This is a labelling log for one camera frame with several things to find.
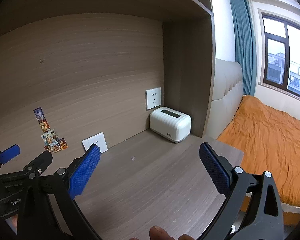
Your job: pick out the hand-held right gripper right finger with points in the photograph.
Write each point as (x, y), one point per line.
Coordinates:
(215, 172)

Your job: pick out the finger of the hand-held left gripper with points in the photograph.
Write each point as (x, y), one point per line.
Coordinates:
(8, 153)
(41, 161)

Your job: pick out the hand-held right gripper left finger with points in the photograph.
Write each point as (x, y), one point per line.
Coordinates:
(85, 172)

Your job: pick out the person's right hand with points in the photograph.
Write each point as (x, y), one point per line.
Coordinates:
(157, 233)

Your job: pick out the orange blanket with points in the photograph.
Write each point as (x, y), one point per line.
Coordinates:
(265, 142)

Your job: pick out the white tissue box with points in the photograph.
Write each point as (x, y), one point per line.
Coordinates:
(170, 125)

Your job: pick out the beige padded headboard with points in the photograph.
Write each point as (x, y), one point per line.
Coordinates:
(226, 92)

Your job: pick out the white bed sheet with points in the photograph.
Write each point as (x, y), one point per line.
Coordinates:
(295, 208)

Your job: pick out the wooden desk hutch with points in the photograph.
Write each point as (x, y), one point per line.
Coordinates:
(90, 67)

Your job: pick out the blue curtain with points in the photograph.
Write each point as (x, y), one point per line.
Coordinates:
(242, 42)

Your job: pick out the dark framed window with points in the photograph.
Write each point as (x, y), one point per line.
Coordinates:
(285, 55)

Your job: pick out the colourful wall stickers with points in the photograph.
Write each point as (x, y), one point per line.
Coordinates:
(50, 135)

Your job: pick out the white wall socket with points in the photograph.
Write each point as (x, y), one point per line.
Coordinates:
(153, 98)
(100, 142)

